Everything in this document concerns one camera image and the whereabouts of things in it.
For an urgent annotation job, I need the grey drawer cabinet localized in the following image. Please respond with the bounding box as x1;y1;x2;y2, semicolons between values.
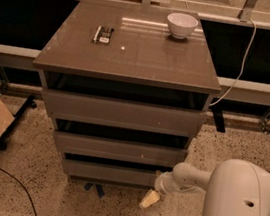
33;0;220;189

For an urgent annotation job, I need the black stand leg left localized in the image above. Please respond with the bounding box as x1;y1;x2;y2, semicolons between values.
0;95;36;151

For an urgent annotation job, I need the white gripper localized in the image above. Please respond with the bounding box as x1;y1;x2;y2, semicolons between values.
139;171;180;209

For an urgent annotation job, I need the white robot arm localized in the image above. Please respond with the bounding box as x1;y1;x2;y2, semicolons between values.
140;159;270;216

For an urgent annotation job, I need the grey top drawer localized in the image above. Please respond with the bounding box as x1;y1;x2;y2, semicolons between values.
42;88;206;138

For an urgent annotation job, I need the black bracket right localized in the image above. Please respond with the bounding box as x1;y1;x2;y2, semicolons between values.
211;105;226;133

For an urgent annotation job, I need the black floor cable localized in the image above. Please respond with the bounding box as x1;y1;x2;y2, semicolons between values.
0;122;54;216

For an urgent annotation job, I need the grey bottom drawer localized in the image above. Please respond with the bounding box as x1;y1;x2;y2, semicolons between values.
62;159;158;188

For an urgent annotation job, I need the grey drawer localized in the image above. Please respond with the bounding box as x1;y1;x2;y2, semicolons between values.
42;88;206;138
54;131;188;167
62;159;158;188

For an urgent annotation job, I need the white hanging cable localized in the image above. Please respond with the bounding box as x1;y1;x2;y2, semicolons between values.
209;15;259;113

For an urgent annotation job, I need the grey middle drawer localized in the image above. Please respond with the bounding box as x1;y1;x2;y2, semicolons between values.
54;131;188;167

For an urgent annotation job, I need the white ceramic bowl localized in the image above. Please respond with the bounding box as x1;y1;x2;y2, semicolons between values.
167;13;198;39

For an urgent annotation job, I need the small black white packet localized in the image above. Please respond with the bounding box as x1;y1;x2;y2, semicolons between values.
91;25;114;45

